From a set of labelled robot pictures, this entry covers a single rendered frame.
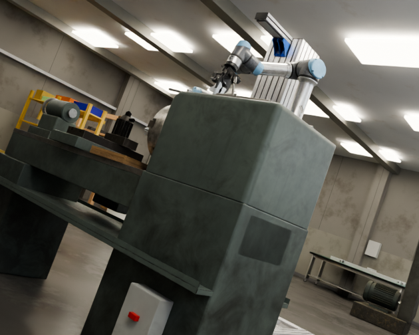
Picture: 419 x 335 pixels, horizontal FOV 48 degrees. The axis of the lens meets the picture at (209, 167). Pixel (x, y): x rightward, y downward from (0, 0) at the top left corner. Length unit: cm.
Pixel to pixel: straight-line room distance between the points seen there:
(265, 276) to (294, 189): 36
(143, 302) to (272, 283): 52
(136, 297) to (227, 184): 54
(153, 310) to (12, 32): 942
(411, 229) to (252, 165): 1018
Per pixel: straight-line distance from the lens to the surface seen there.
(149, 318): 177
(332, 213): 1244
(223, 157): 178
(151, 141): 223
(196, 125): 194
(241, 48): 249
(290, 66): 280
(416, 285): 815
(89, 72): 1166
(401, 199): 1196
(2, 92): 1074
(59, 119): 317
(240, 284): 178
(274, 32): 308
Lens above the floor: 80
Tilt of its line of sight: 5 degrees up
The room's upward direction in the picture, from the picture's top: 20 degrees clockwise
